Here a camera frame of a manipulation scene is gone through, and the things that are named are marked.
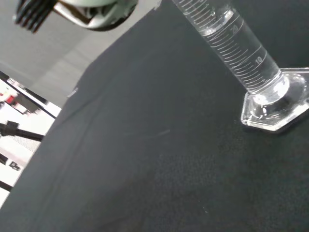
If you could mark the black bench cloth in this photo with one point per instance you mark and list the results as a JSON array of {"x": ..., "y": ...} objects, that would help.
[{"x": 144, "y": 145}]

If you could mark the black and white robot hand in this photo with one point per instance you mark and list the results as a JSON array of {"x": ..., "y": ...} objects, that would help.
[{"x": 96, "y": 17}]

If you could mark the black tripod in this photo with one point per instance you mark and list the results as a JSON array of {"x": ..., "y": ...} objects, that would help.
[{"x": 21, "y": 131}]

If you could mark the grey cloth clip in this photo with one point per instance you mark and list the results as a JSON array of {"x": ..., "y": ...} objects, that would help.
[{"x": 72, "y": 92}]

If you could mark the white black-framed board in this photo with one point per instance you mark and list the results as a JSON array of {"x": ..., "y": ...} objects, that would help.
[{"x": 36, "y": 116}]

